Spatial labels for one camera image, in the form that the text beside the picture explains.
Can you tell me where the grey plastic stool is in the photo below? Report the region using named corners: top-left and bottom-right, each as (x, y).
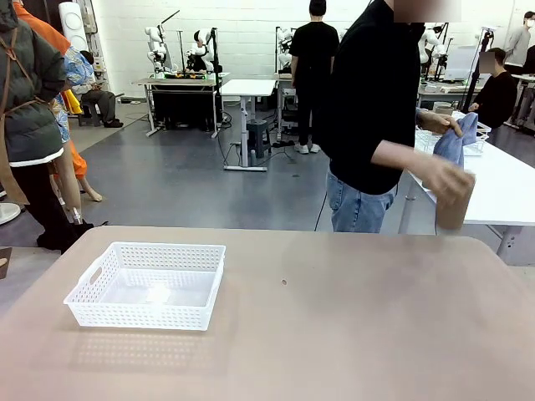
top-left (245, 119), bottom-right (269, 159)

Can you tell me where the seated person in grey trousers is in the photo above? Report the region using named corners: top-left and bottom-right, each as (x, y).
top-left (79, 49), bottom-right (125, 129)

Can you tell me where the white tower air conditioner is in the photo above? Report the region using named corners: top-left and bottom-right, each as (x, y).
top-left (58, 2), bottom-right (89, 53)

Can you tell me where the mannequin in blue patterned clothes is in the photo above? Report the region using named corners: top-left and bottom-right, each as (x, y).
top-left (52, 45), bottom-right (104, 221)

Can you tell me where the table with black skirt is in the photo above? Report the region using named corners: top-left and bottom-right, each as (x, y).
top-left (132, 71), bottom-right (232, 139)

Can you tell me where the seated person in black sweater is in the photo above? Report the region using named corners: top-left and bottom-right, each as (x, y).
top-left (467, 47), bottom-right (520, 129)

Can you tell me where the person in black shirt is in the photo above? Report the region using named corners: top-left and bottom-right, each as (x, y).
top-left (313, 0), bottom-right (427, 234)

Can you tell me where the black tripod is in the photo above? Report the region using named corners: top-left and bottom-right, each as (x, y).
top-left (465, 25), bottom-right (497, 114)

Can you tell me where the blue-grey cleaning cloth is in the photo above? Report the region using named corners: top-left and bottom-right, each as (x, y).
top-left (432, 111), bottom-right (480, 170)

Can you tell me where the white side table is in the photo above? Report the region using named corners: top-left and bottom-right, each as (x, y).
top-left (399, 110), bottom-right (535, 265)

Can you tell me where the white standing desk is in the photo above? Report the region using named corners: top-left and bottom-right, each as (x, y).
top-left (220, 78), bottom-right (278, 172)

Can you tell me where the person's right hand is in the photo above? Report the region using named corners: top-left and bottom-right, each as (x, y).
top-left (421, 160), bottom-right (476, 206)

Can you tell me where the yellow garment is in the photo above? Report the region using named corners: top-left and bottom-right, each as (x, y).
top-left (62, 89), bottom-right (83, 116)

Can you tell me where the person's left hand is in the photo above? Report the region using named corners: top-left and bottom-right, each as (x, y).
top-left (417, 111), bottom-right (464, 137)

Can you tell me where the white perforated plastic basket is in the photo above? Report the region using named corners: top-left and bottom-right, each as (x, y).
top-left (63, 241), bottom-right (227, 332)

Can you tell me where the person's right forearm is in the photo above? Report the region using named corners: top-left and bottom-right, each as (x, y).
top-left (371, 140), bottom-right (436, 185)

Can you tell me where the person in dark clothes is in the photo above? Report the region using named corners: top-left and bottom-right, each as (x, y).
top-left (0, 0), bottom-right (97, 254)

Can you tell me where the black pole stand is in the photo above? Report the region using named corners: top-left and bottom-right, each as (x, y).
top-left (211, 27), bottom-right (224, 126)

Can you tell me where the white monitor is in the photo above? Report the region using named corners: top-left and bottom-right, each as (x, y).
top-left (443, 44), bottom-right (481, 83)

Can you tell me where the white wire dish rack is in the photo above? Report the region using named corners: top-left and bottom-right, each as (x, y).
top-left (413, 109), bottom-right (491, 158)

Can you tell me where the standing person in black clothes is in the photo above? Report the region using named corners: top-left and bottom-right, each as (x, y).
top-left (288, 0), bottom-right (340, 155)

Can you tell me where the dark brown board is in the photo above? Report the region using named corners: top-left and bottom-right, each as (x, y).
top-left (0, 246), bottom-right (13, 281)

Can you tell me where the white round fan base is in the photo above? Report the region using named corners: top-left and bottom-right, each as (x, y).
top-left (0, 201), bottom-right (22, 226)

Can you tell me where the black stool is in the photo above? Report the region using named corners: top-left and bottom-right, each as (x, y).
top-left (78, 102), bottom-right (101, 127)

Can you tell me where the person in grey sweater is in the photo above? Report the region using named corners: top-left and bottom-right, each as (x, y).
top-left (504, 11), bottom-right (535, 76)

